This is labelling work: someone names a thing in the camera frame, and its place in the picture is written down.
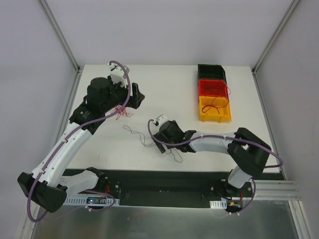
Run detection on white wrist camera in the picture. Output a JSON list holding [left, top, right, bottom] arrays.
[[108, 63, 128, 88], [153, 115, 168, 127]]

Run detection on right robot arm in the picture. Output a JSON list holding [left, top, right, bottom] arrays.
[[152, 119, 271, 197]]

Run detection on black storage bin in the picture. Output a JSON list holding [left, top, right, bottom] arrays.
[[197, 64, 227, 83]]

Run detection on brown wire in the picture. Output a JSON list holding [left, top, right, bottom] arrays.
[[202, 96, 230, 115]]

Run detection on aluminium frame post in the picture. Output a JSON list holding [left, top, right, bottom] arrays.
[[252, 0, 302, 75], [38, 0, 81, 73]]

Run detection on right aluminium frame post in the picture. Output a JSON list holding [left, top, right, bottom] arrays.
[[252, 0, 302, 75]]

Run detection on aluminium front rail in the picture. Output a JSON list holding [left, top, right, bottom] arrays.
[[255, 180, 301, 201]]

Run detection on white cable duct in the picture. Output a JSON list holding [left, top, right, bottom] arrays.
[[63, 196, 120, 207], [209, 200, 227, 210]]

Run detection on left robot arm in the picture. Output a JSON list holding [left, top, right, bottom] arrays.
[[17, 76, 145, 213]]

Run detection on left white cable duct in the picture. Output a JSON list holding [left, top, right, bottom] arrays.
[[63, 196, 120, 207]]

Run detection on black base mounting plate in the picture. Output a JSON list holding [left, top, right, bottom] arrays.
[[76, 168, 257, 208]]

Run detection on left aluminium frame post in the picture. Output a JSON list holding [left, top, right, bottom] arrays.
[[38, 0, 81, 73]]

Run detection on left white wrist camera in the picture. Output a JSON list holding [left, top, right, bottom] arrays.
[[108, 63, 128, 88]]

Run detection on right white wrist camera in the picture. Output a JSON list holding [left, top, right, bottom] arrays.
[[153, 115, 168, 127]]

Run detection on red and black wires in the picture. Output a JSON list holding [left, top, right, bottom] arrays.
[[109, 104, 134, 121]]

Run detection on yellow storage bin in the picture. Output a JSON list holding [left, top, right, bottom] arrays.
[[199, 96, 232, 123]]

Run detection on right white cable duct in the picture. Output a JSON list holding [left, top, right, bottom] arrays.
[[209, 200, 227, 210]]

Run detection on red storage bin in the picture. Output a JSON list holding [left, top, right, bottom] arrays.
[[198, 79, 228, 98]]

